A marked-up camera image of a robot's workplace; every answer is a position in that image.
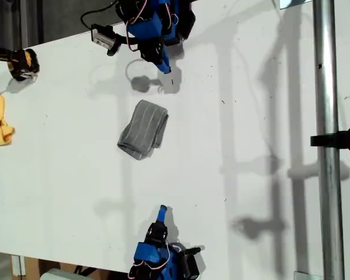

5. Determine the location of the grey striped towel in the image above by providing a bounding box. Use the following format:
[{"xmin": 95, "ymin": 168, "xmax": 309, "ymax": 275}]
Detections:
[{"xmin": 117, "ymin": 99, "xmax": 170, "ymax": 160}]

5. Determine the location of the black camera cable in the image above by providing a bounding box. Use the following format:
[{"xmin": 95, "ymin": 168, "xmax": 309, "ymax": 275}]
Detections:
[{"xmin": 80, "ymin": 0, "xmax": 119, "ymax": 30}]

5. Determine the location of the white container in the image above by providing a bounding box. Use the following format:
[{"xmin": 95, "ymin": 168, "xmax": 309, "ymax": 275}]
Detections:
[{"xmin": 40, "ymin": 268, "xmax": 100, "ymax": 280}]

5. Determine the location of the black camera box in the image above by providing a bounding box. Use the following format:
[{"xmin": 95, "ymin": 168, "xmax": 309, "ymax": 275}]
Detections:
[
  {"xmin": 179, "ymin": 246, "xmax": 202, "ymax": 280},
  {"xmin": 90, "ymin": 23, "xmax": 119, "ymax": 57}
]

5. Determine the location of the red white servo wire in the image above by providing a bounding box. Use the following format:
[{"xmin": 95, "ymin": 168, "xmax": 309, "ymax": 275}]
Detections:
[
  {"xmin": 128, "ymin": 247, "xmax": 172, "ymax": 278},
  {"xmin": 163, "ymin": 5, "xmax": 179, "ymax": 30},
  {"xmin": 126, "ymin": 30, "xmax": 141, "ymax": 53}
]

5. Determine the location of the steel post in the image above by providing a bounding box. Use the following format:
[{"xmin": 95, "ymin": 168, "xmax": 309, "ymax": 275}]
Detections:
[{"xmin": 311, "ymin": 0, "xmax": 347, "ymax": 280}]

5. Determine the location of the black clamp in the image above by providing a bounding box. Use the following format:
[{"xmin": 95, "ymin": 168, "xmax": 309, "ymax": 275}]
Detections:
[{"xmin": 310, "ymin": 124, "xmax": 350, "ymax": 154}]

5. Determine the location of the white table leg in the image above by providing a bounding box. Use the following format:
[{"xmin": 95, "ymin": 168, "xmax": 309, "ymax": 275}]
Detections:
[{"xmin": 10, "ymin": 254, "xmax": 26, "ymax": 277}]

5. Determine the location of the brown cardboard box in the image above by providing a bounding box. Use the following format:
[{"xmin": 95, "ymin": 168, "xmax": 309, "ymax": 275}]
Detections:
[{"xmin": 23, "ymin": 256, "xmax": 129, "ymax": 280}]

